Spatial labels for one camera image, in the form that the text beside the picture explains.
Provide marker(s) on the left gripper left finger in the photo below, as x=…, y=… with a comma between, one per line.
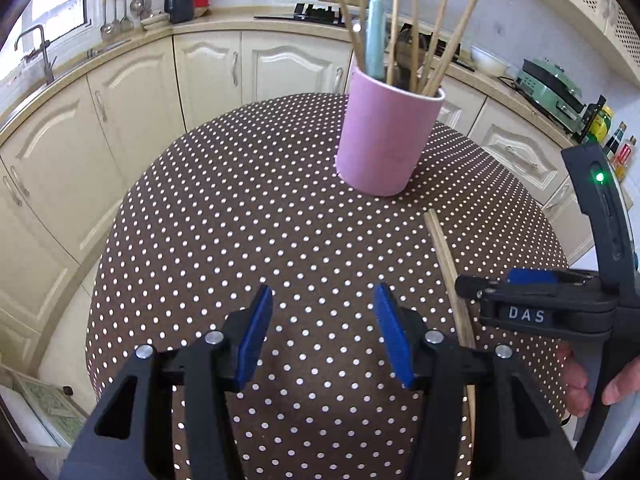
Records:
x=129, y=433

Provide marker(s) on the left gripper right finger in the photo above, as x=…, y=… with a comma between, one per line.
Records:
x=516, y=434

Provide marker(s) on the mint green handled utensil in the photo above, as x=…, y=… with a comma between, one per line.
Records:
x=375, y=40

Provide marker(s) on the cream kitchen cabinets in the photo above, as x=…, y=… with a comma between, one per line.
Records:
x=69, y=153

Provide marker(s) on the kitchen faucet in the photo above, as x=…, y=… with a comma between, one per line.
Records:
x=41, y=50

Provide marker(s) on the person's right hand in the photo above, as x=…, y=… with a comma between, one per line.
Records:
x=577, y=398

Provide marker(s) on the yellow green bottle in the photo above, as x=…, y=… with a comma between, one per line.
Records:
x=596, y=122

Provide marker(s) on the green electric grill appliance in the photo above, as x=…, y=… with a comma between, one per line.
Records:
x=547, y=87

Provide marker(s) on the pink utensil holder cup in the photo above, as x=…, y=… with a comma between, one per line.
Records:
x=384, y=133

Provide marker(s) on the white ceramic bowl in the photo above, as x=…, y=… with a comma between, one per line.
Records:
x=487, y=63

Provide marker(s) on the gas stove top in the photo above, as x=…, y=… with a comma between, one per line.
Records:
x=330, y=16

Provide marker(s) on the window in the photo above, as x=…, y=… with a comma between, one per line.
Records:
x=57, y=17

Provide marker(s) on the black electric kettle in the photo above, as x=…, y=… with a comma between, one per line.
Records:
x=179, y=11

